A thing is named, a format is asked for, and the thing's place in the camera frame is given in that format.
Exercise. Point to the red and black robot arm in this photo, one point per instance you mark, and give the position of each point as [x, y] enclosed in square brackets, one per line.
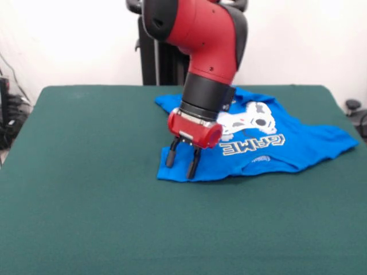
[206, 51]

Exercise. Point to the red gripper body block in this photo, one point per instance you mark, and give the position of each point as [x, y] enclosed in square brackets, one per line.
[192, 130]

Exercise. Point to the black electronics box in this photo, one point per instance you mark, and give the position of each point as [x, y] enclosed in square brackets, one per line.
[4, 100]

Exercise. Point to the dark green table cloth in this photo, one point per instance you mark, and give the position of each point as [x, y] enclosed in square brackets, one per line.
[114, 229]

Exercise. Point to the black chair part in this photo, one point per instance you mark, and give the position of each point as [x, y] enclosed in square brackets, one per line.
[355, 111]

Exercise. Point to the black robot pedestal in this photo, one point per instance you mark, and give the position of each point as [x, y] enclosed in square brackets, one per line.
[147, 66]

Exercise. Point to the blue printed t-shirt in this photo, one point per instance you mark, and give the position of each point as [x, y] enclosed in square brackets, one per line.
[286, 149]

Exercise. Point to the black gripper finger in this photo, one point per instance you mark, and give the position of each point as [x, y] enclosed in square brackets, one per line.
[193, 164]
[172, 153]

